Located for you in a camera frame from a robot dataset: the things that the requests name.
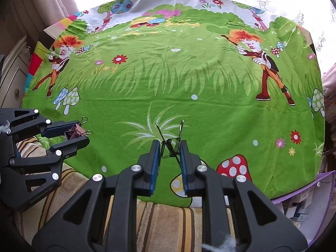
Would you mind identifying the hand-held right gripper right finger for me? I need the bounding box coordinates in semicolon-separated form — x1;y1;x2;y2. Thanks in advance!
180;140;308;252

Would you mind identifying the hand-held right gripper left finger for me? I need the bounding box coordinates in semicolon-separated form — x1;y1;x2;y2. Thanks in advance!
31;140;161;252

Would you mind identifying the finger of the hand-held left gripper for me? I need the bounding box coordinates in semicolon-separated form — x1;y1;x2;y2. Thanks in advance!
0;137;90;212
0;108;71;138

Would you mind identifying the pink binder clip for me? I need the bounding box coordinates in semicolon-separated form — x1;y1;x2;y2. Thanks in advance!
64;117;93;139

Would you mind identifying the dark binder clip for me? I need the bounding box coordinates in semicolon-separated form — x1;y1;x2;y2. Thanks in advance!
155;120;185;160

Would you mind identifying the pile of small cartons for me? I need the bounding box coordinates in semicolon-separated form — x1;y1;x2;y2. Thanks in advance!
282;189;315;222

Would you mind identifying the purple cardboard box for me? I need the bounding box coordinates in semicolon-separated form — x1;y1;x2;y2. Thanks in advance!
272;170;336;243

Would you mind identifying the striped beige towel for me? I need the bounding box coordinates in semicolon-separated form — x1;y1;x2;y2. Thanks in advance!
13;134;237;252

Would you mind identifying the cream carved dresser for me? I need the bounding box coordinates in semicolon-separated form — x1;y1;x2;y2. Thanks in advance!
0;33;36;108

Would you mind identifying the green cartoon printed blanket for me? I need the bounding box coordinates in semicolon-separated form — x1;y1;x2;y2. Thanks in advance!
22;0;326;206

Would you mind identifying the beige curtain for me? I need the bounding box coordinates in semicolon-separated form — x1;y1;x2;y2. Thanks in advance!
0;0;79;42

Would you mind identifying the pink patterned curtain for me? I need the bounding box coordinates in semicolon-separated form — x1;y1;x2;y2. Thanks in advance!
322;63;336;100

